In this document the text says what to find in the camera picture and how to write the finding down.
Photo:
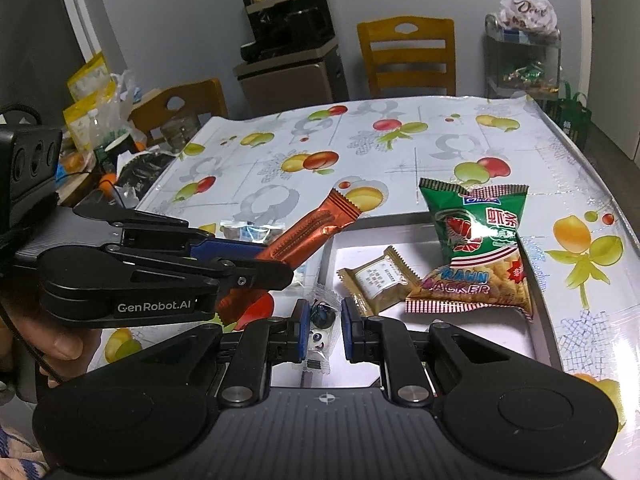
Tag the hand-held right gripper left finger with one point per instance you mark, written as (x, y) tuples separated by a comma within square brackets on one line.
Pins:
[(302, 332)]

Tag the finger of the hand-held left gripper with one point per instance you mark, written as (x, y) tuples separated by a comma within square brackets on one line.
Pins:
[(225, 249), (260, 276)]

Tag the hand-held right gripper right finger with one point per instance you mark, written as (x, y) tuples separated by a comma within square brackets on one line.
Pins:
[(346, 332)]

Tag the clear panda candy packet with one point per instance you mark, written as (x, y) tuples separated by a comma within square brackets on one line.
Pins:
[(320, 330)]

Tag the orange snack bar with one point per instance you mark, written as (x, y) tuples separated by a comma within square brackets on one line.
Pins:
[(310, 227)]

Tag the grey cardboard box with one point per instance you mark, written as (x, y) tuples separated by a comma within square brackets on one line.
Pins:
[(450, 345)]

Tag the person's left hand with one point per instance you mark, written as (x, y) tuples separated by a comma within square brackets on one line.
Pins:
[(55, 345)]

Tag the small clear wrapped candy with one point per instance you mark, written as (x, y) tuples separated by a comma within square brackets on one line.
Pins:
[(247, 232)]

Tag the gold wrapped pastry packet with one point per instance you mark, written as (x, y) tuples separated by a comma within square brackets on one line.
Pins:
[(377, 275)]

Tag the black plastic bag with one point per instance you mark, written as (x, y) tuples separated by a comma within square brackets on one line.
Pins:
[(145, 172)]

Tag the glass jar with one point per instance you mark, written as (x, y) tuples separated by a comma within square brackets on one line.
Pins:
[(180, 131)]

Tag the wooden chair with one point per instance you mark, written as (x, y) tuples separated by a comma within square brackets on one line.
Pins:
[(175, 105), (405, 55)]

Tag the green prawn cracker bag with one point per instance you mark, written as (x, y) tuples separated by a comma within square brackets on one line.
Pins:
[(475, 240)]

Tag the fruit print tablecloth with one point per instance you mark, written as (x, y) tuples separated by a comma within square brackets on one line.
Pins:
[(400, 160)]

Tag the yellow pouch bag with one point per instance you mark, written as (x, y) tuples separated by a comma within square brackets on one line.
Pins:
[(82, 122), (90, 77)]

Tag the patterned cloth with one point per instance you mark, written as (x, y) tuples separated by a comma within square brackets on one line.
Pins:
[(17, 455)]

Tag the black water dispenser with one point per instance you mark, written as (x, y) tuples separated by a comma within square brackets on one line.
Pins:
[(290, 45)]

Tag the green shopping bag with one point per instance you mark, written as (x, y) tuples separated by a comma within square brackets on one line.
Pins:
[(570, 115)]

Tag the glass shelf cabinet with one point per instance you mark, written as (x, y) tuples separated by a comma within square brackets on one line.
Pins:
[(522, 65)]

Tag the white plastic bag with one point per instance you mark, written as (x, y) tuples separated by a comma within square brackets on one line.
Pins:
[(527, 7)]

